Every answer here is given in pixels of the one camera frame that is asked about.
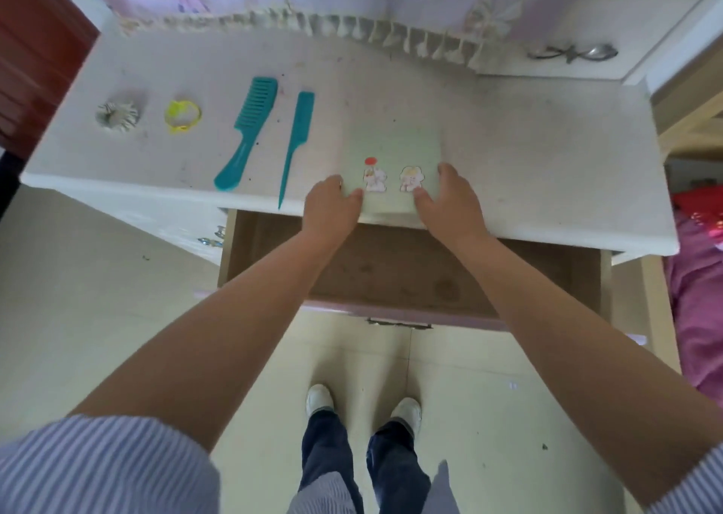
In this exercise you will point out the person's right hand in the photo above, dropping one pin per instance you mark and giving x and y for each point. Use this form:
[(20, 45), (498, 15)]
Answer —
[(452, 206)]

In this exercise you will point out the person's left hand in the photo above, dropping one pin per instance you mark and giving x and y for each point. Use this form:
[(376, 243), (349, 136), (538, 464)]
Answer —
[(327, 210)]

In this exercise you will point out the person's left thumb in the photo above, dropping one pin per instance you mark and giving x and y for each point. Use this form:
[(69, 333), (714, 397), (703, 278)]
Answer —
[(354, 203)]

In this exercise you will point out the person's right thumb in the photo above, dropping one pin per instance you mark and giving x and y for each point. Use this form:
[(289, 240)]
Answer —
[(422, 202)]

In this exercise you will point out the pale green sticker box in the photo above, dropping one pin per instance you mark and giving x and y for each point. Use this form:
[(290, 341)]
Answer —
[(395, 160)]

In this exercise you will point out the person's right forearm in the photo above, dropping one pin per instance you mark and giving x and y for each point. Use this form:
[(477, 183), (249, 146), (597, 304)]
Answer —
[(570, 350)]

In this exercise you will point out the person's left forearm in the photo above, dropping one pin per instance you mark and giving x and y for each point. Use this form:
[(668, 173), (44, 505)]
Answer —
[(214, 333)]

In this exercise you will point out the open wooden drawer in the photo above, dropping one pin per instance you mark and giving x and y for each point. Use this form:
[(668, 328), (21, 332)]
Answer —
[(406, 271)]

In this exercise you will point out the teal tail comb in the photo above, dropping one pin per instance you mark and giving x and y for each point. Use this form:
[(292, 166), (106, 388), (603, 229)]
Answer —
[(295, 146)]

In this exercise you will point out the white dressing table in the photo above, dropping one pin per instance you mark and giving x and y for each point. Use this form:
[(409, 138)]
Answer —
[(508, 152)]

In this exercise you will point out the teal wide-tooth comb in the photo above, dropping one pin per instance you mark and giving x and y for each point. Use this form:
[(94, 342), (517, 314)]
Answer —
[(247, 132)]

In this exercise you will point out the person's left white shoe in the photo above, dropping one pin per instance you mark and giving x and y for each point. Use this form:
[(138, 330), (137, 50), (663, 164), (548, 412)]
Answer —
[(319, 399)]

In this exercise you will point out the person's white shoe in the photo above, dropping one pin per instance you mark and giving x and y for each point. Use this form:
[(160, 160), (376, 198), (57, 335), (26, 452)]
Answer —
[(408, 412), (319, 399)]

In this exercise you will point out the person's right white shoe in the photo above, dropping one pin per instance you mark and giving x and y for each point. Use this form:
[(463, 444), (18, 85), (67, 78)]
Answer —
[(408, 412)]

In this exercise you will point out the white patterned scrunchie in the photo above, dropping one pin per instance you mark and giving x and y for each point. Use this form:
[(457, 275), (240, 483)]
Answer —
[(117, 115)]

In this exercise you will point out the person's blue jeans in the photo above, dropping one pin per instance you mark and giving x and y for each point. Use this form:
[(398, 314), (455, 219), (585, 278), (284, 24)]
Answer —
[(361, 463)]

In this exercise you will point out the red cloth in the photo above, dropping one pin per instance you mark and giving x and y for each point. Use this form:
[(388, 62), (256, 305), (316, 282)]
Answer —
[(703, 206)]

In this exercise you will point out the pink bedding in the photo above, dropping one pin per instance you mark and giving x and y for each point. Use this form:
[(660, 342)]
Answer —
[(697, 299)]

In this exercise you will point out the red wooden door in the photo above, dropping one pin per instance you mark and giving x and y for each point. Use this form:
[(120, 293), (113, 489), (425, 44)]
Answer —
[(34, 56)]

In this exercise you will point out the person's striped shirt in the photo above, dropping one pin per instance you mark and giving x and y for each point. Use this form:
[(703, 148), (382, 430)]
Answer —
[(107, 468)]

